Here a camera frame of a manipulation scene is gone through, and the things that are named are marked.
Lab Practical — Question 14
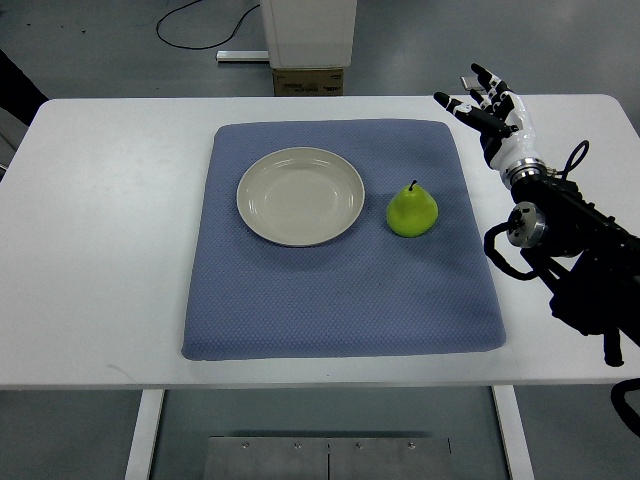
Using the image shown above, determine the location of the small grey floor plate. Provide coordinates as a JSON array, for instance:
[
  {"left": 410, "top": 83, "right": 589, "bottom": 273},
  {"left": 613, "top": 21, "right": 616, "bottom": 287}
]
[{"left": 460, "top": 76, "right": 484, "bottom": 91}]

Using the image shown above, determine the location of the brown cardboard box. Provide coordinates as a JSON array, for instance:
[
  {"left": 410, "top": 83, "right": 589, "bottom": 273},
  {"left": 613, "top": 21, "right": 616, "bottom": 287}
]
[{"left": 272, "top": 68, "right": 344, "bottom": 97}]

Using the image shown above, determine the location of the blue textured mat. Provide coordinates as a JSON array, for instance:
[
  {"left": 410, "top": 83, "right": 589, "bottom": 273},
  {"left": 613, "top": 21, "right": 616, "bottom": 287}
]
[{"left": 182, "top": 119, "right": 506, "bottom": 360}]

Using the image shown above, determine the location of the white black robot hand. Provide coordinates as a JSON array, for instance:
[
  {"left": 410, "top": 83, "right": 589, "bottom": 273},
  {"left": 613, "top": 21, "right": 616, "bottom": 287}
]
[{"left": 433, "top": 63, "right": 546, "bottom": 189}]

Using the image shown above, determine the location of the white left table leg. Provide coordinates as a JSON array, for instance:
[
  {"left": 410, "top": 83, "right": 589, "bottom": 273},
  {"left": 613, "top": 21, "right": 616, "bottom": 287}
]
[{"left": 124, "top": 389, "right": 165, "bottom": 480}]

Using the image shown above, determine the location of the green pear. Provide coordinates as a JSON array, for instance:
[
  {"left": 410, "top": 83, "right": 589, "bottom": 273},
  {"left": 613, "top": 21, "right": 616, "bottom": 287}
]
[{"left": 386, "top": 180, "right": 439, "bottom": 238}]

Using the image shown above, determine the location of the beige round plate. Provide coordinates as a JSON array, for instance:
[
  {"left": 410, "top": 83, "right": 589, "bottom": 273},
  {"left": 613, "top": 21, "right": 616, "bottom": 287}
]
[{"left": 236, "top": 147, "right": 365, "bottom": 247}]

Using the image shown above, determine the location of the dark object at left edge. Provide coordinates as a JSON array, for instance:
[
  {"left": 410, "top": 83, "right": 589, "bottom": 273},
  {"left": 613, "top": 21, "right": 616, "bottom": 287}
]
[{"left": 0, "top": 51, "right": 49, "bottom": 126}]

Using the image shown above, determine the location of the aluminium floor rail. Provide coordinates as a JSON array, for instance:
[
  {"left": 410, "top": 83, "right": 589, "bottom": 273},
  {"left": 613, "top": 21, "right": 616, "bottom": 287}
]
[{"left": 216, "top": 50, "right": 269, "bottom": 63}]

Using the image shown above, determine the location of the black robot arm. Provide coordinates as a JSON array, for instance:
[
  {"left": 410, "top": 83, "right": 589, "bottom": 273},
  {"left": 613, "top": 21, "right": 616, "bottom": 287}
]
[{"left": 484, "top": 140, "right": 639, "bottom": 367}]

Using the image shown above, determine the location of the white table leg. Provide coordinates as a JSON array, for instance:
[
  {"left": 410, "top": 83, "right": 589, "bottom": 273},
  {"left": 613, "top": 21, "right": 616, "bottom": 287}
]
[
  {"left": 491, "top": 385, "right": 535, "bottom": 480},
  {"left": 124, "top": 389, "right": 165, "bottom": 480}
]

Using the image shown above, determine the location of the black floor cable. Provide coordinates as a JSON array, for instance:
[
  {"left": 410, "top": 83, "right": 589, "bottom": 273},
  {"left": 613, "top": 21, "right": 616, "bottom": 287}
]
[{"left": 155, "top": 0, "right": 262, "bottom": 51}]

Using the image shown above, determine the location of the white right table leg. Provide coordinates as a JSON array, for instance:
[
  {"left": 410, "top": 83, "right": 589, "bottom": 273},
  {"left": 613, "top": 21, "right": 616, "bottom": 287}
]
[{"left": 491, "top": 385, "right": 535, "bottom": 480}]

